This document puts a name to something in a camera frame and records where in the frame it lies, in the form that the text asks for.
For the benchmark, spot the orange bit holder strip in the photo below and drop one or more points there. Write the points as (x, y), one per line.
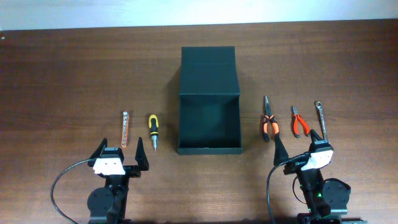
(125, 125)

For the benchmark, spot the red diagonal cutting pliers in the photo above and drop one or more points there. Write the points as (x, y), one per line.
(297, 119)

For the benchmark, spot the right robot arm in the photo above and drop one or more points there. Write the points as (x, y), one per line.
(326, 199)

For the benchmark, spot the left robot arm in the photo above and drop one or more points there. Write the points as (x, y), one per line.
(107, 204)

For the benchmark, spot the yellow black screwdriver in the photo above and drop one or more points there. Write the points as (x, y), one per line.
(154, 129)

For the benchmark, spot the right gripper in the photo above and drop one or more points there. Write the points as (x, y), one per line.
(281, 154)

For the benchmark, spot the black open box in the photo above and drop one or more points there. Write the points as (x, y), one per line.
(209, 113)

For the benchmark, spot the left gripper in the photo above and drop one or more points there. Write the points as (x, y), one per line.
(134, 171)

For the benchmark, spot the silver ring wrench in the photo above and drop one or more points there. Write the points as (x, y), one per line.
(319, 108)

